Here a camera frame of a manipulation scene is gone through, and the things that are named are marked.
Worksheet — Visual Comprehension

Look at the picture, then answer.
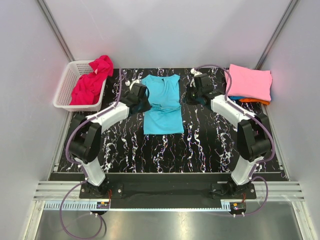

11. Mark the cyan t shirt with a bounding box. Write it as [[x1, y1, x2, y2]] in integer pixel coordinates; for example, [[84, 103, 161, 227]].
[[141, 74, 184, 135]]

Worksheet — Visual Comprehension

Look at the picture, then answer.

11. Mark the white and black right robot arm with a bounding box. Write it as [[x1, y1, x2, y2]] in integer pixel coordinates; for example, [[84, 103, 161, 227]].
[[184, 71, 275, 199]]

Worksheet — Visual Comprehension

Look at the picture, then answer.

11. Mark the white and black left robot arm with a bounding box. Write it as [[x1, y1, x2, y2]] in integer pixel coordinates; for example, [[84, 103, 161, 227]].
[[65, 82, 151, 198]]

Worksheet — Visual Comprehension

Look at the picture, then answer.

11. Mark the blue folded t shirt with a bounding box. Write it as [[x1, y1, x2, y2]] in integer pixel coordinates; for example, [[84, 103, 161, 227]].
[[229, 96, 245, 101]]

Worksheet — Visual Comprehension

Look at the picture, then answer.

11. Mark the pink folded t shirt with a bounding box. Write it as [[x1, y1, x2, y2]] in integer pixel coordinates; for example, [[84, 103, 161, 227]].
[[224, 64, 273, 101]]

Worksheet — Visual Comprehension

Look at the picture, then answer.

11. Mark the red t shirt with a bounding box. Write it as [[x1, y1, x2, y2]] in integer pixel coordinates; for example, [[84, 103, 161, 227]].
[[70, 55, 114, 106]]

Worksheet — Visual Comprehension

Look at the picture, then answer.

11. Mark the orange folded t shirt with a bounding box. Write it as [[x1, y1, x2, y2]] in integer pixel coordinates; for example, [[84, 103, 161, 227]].
[[239, 98, 270, 106]]

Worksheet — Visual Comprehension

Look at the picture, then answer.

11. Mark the black marbled table mat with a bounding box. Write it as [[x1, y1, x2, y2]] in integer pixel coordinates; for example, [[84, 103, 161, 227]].
[[49, 68, 288, 181]]

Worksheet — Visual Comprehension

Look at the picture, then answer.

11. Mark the white plastic basket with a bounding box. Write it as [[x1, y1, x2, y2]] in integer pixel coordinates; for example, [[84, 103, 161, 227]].
[[53, 60, 107, 112]]

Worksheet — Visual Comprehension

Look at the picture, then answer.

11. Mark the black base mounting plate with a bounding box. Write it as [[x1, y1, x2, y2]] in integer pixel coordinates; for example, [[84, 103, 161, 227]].
[[79, 173, 257, 210]]

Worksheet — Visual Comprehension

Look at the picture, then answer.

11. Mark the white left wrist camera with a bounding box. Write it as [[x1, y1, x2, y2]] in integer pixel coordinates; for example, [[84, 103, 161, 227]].
[[125, 79, 141, 88]]

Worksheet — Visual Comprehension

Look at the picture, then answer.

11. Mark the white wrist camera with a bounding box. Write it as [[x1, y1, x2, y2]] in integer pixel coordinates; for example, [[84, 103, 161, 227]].
[[125, 79, 141, 88], [190, 68, 202, 87]]

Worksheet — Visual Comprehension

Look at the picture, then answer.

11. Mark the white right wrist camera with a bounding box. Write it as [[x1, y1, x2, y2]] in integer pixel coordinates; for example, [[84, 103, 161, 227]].
[[190, 68, 202, 87]]

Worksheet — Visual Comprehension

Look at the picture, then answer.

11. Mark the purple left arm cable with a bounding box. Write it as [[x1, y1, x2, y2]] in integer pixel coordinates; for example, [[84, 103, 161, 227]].
[[59, 67, 125, 237]]

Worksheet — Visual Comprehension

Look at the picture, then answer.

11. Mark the aluminium frame rail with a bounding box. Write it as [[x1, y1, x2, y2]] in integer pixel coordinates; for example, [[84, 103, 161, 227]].
[[34, 181, 305, 202]]

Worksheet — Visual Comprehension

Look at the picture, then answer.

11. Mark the white slotted cable duct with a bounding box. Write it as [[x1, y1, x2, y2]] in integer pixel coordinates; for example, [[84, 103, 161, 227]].
[[44, 201, 110, 211]]

